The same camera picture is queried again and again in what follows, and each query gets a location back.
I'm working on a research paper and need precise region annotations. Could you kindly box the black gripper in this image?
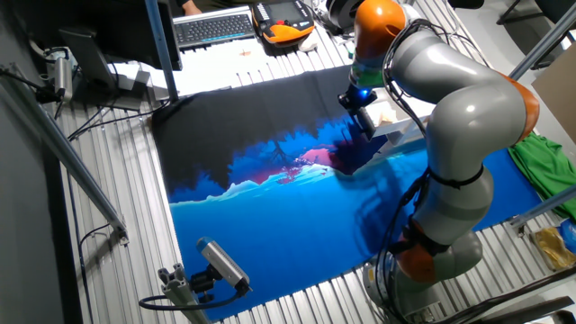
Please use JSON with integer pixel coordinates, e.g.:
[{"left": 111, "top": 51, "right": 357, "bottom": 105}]
[{"left": 339, "top": 85, "right": 378, "bottom": 122}]

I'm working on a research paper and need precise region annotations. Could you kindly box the white plastic drawer cabinet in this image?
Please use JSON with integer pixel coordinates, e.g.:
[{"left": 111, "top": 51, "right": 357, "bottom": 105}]
[{"left": 386, "top": 101, "right": 436, "bottom": 148}]

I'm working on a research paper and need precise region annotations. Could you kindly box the tan cardboard piece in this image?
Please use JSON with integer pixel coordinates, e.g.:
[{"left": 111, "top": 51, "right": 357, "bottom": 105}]
[{"left": 378, "top": 105, "right": 400, "bottom": 125}]

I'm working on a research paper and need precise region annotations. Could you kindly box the small white rounded object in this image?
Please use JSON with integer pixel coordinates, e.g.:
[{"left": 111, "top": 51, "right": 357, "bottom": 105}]
[{"left": 297, "top": 31, "right": 320, "bottom": 53}]

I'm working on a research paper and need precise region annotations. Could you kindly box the black filament spool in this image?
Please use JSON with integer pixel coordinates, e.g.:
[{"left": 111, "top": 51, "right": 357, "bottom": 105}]
[{"left": 324, "top": 0, "right": 361, "bottom": 35}]

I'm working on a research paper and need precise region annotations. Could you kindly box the orange black teach pendant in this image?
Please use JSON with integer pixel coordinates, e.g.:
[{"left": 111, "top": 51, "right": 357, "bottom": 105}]
[{"left": 250, "top": 0, "right": 316, "bottom": 46}]

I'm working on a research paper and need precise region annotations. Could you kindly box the blue forest print cloth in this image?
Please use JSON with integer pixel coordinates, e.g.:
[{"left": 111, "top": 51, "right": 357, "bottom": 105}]
[{"left": 150, "top": 65, "right": 544, "bottom": 321}]

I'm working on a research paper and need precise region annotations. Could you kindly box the black computer keyboard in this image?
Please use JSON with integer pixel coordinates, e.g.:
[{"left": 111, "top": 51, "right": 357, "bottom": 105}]
[{"left": 172, "top": 5, "right": 257, "bottom": 51}]

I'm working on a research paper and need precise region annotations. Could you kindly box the green cloth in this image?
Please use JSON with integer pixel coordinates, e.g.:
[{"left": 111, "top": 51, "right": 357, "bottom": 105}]
[{"left": 507, "top": 130, "right": 576, "bottom": 221}]

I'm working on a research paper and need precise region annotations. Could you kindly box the brown cardboard board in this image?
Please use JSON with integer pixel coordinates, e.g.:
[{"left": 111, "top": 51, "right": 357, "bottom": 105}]
[{"left": 530, "top": 42, "right": 576, "bottom": 145}]

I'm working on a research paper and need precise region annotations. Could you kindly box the black office chair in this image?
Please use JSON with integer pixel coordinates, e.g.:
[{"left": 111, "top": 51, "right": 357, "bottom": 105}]
[{"left": 494, "top": 0, "right": 576, "bottom": 68}]

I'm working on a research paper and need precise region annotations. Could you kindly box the yellow plastic bag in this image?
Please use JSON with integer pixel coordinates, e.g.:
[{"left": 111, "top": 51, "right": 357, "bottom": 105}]
[{"left": 530, "top": 226, "right": 576, "bottom": 271}]

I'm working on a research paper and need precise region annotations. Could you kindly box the blue plastic bag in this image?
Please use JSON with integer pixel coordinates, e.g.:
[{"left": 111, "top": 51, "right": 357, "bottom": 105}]
[{"left": 557, "top": 218, "right": 576, "bottom": 256}]

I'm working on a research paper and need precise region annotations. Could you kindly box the dark metal bar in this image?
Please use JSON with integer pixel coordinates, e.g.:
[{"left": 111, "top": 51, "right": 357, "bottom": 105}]
[{"left": 472, "top": 294, "right": 576, "bottom": 324}]

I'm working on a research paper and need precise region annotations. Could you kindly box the black computer monitor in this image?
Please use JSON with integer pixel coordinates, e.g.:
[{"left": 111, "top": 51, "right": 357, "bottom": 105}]
[{"left": 13, "top": 0, "right": 184, "bottom": 112}]

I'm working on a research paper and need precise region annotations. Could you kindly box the long slanted aluminium bar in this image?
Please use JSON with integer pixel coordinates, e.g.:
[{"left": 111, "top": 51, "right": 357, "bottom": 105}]
[{"left": 0, "top": 62, "right": 130, "bottom": 247}]

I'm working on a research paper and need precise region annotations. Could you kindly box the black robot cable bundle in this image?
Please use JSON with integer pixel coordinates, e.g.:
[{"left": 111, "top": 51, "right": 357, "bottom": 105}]
[{"left": 375, "top": 20, "right": 491, "bottom": 324}]

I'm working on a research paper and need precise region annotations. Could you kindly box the silver camera with blue end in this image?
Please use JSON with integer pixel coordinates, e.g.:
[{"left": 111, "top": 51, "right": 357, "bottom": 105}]
[{"left": 195, "top": 237, "right": 253, "bottom": 296}]

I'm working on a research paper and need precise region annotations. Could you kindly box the tall aluminium frame bar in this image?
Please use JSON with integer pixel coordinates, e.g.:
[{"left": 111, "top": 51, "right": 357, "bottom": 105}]
[{"left": 506, "top": 2, "right": 576, "bottom": 82}]

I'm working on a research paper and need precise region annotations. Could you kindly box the blue-grey aluminium frame post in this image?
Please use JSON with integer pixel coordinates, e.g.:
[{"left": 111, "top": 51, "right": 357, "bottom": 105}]
[{"left": 143, "top": 0, "right": 180, "bottom": 103}]

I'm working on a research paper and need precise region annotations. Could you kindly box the short aluminium frame bar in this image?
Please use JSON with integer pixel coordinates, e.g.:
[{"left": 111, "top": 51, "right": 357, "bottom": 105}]
[{"left": 508, "top": 184, "right": 576, "bottom": 229}]

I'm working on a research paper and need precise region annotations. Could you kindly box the short aluminium profile mount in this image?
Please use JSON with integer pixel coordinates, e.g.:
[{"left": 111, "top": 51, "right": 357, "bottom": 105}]
[{"left": 157, "top": 263, "right": 211, "bottom": 324}]

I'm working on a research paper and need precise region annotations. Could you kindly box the black camera cable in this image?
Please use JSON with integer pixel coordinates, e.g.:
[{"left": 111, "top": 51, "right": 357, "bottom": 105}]
[{"left": 138, "top": 287, "right": 247, "bottom": 311}]

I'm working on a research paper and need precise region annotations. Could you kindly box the silver camera with black cable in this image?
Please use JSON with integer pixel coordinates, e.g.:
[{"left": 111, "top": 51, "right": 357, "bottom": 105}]
[{"left": 44, "top": 47, "right": 76, "bottom": 103}]

